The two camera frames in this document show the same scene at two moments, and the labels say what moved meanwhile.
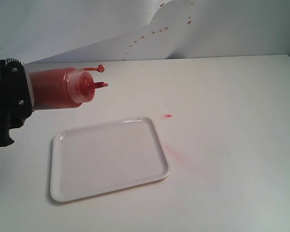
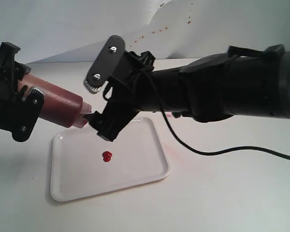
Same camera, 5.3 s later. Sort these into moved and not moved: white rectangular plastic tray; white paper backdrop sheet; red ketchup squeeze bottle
Moved: red ketchup squeeze bottle
Not moved: white paper backdrop sheet; white rectangular plastic tray
